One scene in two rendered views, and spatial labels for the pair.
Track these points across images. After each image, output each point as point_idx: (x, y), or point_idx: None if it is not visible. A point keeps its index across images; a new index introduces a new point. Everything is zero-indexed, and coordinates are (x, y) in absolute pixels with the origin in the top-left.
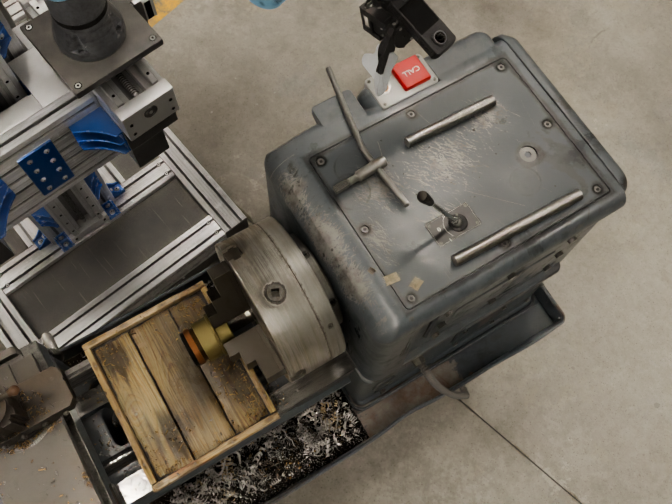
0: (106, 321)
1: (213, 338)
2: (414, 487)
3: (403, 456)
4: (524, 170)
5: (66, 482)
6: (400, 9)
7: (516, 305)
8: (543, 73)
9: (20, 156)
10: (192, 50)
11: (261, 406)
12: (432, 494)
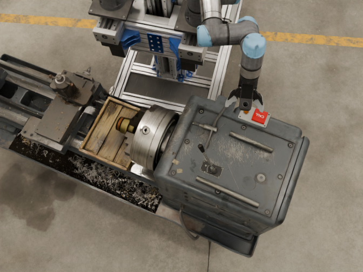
0: (143, 106)
1: (125, 126)
2: (165, 252)
3: (173, 240)
4: (253, 180)
5: (62, 122)
6: (242, 84)
7: (238, 232)
8: (301, 162)
9: (148, 32)
10: (267, 59)
11: (126, 162)
12: (167, 261)
